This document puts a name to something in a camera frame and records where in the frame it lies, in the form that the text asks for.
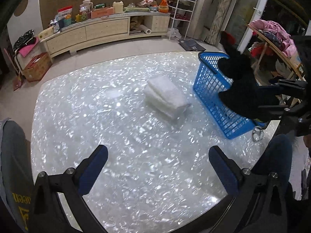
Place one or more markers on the dark floor mat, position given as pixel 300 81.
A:
pixel 193 45

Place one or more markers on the cream flat box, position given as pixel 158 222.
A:
pixel 46 33

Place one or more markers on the white plastic bag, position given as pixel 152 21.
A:
pixel 173 33

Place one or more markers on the pink box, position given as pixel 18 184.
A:
pixel 102 12

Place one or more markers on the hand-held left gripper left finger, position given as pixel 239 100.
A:
pixel 93 172

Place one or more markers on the blue plastic basket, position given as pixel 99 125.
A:
pixel 209 94

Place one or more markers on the cream television cabinet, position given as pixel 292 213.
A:
pixel 104 29

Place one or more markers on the cream plastic jug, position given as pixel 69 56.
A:
pixel 118 7

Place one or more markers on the wooden drying rack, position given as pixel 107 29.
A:
pixel 272 46

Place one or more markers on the orange bag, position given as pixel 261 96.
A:
pixel 164 6

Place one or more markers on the pink clothes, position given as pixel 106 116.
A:
pixel 274 30

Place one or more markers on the pink folder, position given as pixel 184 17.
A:
pixel 29 47

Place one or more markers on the person's leg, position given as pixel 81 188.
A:
pixel 279 155

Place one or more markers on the white metal shelf rack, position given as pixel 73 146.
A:
pixel 194 14

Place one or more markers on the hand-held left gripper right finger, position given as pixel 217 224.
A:
pixel 224 174

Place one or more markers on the orange cardboard box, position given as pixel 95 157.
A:
pixel 36 66

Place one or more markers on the patterned curtain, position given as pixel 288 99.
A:
pixel 223 9

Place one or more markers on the white towel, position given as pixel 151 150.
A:
pixel 165 97

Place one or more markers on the grey printed cloth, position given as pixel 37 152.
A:
pixel 13 174

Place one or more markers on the black patterned bag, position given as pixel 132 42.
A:
pixel 23 38

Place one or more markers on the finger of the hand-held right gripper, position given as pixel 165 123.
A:
pixel 272 111
pixel 268 91

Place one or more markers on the colourful printed box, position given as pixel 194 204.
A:
pixel 65 15

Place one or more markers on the green folded cloth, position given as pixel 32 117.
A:
pixel 136 9

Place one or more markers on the white paper roll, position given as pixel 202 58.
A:
pixel 145 29

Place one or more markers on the black cloth with red tag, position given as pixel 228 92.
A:
pixel 243 89

